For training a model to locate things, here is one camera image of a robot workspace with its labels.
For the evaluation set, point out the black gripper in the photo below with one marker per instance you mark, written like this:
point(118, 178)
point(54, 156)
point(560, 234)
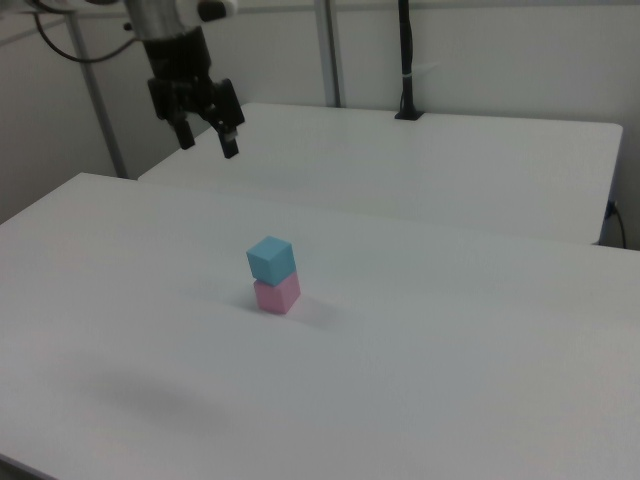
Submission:
point(177, 60)

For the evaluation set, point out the blue cube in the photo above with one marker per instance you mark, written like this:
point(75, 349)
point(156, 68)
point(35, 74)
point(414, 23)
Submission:
point(267, 260)

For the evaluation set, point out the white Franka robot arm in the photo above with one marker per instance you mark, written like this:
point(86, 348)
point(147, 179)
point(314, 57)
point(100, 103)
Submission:
point(155, 15)

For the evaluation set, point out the pink cube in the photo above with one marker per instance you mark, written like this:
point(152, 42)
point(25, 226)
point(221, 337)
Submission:
point(275, 299)

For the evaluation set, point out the white side table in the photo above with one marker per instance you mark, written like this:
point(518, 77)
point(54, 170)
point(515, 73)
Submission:
point(400, 165)

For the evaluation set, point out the grey aluminium frame post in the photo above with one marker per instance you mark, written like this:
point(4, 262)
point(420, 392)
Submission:
point(102, 125)
point(332, 50)

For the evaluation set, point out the black camera pole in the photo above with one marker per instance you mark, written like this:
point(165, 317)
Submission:
point(407, 50)

